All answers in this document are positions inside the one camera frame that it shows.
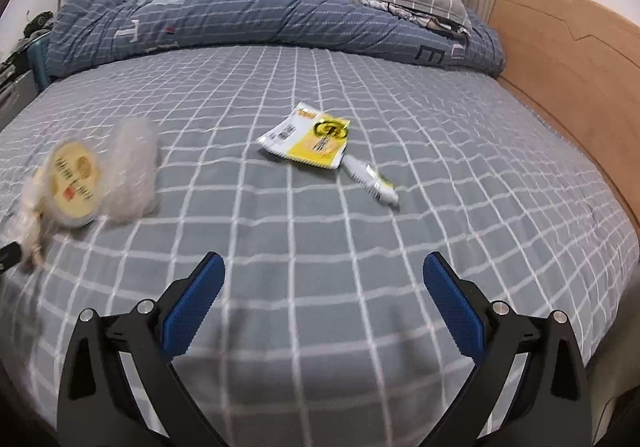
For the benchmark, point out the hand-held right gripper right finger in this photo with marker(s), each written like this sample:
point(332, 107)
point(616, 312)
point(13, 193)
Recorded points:
point(455, 307)

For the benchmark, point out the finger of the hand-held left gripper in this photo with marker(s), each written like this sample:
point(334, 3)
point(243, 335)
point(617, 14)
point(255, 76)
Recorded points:
point(9, 256)

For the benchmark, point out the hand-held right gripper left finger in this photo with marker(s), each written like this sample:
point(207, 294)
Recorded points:
point(195, 307)

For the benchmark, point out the clear white plastic bag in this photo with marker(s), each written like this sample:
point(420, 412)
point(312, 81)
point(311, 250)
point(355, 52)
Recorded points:
point(132, 167)

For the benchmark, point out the white wrapper tube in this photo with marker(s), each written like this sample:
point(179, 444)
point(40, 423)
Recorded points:
point(370, 179)

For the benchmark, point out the yellow snack packet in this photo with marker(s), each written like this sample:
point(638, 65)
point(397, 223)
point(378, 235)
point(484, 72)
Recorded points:
point(320, 147)

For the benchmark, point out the grey checked bed sheet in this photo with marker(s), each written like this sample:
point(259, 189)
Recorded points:
point(320, 227)

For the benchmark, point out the grey suitcase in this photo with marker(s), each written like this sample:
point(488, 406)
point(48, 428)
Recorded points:
point(15, 97)

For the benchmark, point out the teal box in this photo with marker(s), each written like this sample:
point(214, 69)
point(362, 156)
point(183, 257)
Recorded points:
point(37, 62)

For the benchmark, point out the dark tangled items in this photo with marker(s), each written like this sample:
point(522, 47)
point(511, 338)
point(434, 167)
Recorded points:
point(30, 29)

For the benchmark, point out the wooden headboard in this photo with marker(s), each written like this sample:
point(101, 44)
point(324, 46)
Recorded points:
point(565, 52)

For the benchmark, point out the blue striped duvet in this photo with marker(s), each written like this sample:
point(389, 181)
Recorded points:
point(225, 12)

